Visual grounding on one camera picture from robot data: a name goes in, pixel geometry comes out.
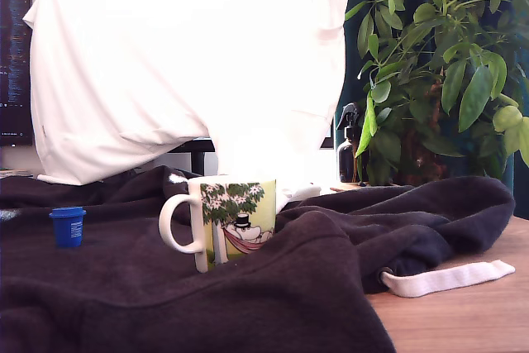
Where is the dark glass spray bottle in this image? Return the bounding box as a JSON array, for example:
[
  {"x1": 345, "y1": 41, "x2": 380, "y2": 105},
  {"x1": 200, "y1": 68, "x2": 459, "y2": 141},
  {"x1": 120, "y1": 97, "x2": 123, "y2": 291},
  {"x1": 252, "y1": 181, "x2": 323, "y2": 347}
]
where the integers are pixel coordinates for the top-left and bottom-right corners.
[{"x1": 335, "y1": 103, "x2": 369, "y2": 184}]

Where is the green cartoon print mug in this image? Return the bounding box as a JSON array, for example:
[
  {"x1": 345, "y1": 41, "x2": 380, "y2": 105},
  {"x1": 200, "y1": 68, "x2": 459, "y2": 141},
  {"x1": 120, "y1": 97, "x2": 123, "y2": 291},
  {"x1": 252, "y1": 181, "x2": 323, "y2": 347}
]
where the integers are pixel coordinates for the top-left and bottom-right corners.
[{"x1": 158, "y1": 178, "x2": 277, "y2": 274}]

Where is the dark hooded sweatshirt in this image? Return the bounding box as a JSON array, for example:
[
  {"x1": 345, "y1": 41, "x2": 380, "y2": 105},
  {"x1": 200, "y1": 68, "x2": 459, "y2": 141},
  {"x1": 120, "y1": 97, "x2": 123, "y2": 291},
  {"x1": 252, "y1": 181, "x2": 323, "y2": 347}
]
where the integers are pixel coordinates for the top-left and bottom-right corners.
[{"x1": 0, "y1": 165, "x2": 517, "y2": 353}]

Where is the black monitor stand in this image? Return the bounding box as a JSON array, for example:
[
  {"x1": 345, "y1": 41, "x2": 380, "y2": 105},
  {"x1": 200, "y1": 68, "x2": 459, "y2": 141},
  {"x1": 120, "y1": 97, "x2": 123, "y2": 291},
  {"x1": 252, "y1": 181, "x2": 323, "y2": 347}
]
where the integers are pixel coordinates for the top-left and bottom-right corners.
[{"x1": 168, "y1": 137, "x2": 218, "y2": 176}]

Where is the green leafy houseplant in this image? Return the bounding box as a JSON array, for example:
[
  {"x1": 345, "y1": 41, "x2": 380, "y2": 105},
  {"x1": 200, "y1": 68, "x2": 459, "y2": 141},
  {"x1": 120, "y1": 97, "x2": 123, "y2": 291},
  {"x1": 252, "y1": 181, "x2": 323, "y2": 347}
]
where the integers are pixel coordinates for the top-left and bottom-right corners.
[{"x1": 345, "y1": 0, "x2": 529, "y2": 187}]

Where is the blue coffee capsule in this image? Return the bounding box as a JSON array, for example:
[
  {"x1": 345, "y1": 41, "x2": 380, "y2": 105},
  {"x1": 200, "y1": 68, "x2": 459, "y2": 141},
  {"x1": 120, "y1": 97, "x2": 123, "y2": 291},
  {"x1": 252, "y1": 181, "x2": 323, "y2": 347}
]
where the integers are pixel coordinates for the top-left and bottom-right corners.
[{"x1": 48, "y1": 206, "x2": 88, "y2": 248}]

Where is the cloth covered monitor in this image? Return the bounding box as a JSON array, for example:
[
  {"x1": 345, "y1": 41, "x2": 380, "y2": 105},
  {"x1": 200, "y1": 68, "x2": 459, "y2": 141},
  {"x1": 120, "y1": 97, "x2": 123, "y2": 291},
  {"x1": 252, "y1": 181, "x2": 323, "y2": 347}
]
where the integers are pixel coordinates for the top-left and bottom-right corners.
[{"x1": 319, "y1": 117, "x2": 335, "y2": 150}]

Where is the black computer monitor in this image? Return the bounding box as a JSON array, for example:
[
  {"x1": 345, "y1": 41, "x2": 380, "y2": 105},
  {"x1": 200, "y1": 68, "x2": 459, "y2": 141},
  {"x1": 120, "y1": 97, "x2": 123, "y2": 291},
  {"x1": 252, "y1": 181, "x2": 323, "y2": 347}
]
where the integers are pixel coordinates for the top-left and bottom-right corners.
[{"x1": 0, "y1": 0, "x2": 34, "y2": 148}]

